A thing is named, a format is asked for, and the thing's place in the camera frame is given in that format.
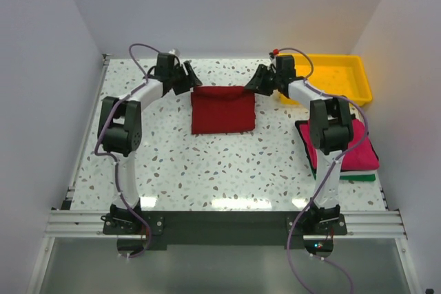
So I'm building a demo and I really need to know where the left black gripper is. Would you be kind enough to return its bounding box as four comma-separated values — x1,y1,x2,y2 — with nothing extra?
169,61,202,95

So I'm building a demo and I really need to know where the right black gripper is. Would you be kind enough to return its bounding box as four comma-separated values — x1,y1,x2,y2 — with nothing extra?
245,64,282,96

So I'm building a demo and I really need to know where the dark red t shirt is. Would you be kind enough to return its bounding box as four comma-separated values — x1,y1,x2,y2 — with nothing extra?
191,86,256,135

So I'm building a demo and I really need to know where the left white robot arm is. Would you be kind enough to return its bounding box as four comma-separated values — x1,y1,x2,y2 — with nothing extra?
94,52,202,235

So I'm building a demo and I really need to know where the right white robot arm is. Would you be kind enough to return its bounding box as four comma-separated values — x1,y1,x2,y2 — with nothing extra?
245,52,353,235

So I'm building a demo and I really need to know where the yellow plastic tray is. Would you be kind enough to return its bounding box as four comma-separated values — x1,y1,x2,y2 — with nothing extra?
290,52,373,106

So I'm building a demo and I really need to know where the folded pink t shirt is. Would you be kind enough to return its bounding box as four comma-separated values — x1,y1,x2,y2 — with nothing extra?
298,118,381,172

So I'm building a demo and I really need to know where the folded green t shirt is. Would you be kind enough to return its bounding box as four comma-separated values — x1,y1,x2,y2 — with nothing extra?
309,166,376,182

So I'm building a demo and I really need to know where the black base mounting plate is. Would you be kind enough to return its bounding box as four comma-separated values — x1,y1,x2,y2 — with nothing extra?
101,209,348,253

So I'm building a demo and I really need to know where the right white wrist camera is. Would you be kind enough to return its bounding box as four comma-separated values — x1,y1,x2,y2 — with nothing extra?
269,48,280,66

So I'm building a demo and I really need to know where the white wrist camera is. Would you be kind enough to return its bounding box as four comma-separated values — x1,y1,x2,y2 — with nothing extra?
269,48,280,66
169,49,181,58

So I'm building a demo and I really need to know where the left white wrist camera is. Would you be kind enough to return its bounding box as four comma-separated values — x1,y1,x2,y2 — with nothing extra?
169,49,181,58

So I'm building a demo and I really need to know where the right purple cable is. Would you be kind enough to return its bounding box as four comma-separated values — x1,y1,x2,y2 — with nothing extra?
275,46,369,294

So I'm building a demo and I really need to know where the purple cable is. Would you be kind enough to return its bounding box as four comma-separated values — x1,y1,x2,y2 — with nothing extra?
275,46,369,294
93,43,163,259

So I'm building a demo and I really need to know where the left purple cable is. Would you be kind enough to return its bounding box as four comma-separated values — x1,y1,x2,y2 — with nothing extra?
93,43,163,259

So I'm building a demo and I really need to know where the aluminium frame rail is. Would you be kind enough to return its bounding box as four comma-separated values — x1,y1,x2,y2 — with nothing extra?
26,54,112,293

